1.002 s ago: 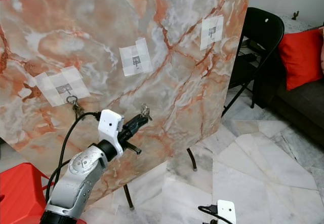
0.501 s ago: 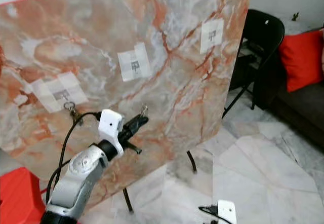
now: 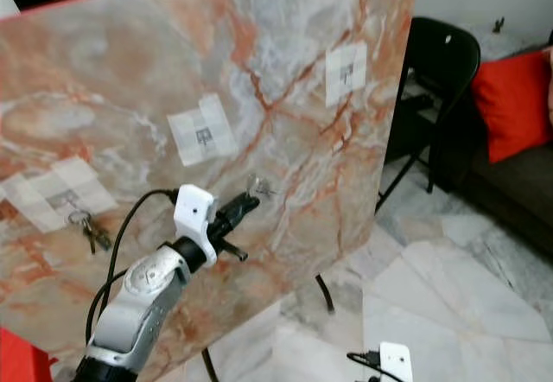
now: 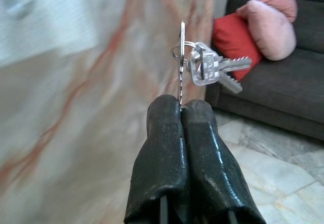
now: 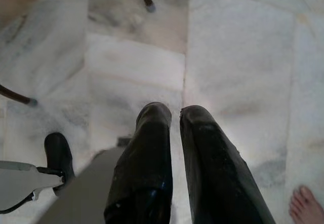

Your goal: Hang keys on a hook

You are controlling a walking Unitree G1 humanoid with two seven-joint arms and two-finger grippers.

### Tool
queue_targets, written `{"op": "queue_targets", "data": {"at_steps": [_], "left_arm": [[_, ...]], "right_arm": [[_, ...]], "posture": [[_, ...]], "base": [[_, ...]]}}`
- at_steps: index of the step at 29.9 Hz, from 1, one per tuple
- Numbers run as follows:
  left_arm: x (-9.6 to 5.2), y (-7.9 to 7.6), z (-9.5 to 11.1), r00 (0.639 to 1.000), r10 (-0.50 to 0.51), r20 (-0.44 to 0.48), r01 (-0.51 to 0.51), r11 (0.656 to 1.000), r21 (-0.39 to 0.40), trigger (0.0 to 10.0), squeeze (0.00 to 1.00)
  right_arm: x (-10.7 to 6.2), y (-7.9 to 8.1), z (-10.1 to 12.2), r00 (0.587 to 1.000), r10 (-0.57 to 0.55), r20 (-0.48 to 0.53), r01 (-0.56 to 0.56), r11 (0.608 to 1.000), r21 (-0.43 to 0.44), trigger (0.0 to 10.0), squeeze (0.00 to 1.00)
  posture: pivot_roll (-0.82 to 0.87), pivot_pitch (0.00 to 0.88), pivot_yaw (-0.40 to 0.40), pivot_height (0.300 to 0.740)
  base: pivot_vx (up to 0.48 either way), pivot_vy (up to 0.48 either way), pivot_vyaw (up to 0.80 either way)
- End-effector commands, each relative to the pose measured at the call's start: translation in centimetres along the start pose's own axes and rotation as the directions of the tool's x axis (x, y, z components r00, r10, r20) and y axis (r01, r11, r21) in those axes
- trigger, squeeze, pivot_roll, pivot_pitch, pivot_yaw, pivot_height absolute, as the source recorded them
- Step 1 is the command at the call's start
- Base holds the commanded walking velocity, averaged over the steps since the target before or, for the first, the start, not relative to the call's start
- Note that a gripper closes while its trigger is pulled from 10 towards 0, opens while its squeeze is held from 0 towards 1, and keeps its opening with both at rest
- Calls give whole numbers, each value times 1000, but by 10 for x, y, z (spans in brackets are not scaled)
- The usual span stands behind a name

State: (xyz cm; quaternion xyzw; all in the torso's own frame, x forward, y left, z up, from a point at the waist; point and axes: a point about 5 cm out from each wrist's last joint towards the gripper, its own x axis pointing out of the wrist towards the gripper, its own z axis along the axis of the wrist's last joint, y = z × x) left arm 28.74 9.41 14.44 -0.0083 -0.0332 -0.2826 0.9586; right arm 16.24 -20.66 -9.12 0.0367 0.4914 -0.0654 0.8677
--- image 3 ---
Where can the clear hook with tape patch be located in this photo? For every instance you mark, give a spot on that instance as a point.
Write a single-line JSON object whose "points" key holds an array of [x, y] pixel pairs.
{"points": [[201, 130], [346, 74], [56, 192]]}

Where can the marble table with red edge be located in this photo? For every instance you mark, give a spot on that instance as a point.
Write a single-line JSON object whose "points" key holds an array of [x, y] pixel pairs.
{"points": [[138, 79]]}

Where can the black folding chair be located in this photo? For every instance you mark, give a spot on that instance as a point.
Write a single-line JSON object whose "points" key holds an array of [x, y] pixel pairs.
{"points": [[436, 75]]}

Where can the red plastic stool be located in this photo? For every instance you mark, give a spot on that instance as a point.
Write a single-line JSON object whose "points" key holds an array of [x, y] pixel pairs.
{"points": [[24, 360]]}

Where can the dark sofa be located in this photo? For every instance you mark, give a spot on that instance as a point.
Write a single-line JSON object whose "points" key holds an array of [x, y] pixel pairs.
{"points": [[510, 196]]}

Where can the red cushion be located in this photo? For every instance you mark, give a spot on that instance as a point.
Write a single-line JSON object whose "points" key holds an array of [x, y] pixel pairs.
{"points": [[514, 101]]}

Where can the small dark figurine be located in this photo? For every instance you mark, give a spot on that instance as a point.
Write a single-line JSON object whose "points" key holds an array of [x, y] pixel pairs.
{"points": [[498, 25]]}

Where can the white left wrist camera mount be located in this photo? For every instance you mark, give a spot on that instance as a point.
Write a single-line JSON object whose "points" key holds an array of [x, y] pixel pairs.
{"points": [[195, 216]]}

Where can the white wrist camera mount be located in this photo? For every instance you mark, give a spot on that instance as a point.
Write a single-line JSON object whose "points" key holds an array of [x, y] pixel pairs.
{"points": [[396, 363], [195, 216]]}

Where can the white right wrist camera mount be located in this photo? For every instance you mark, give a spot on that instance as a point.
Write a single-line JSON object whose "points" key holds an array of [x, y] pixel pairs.
{"points": [[396, 363]]}

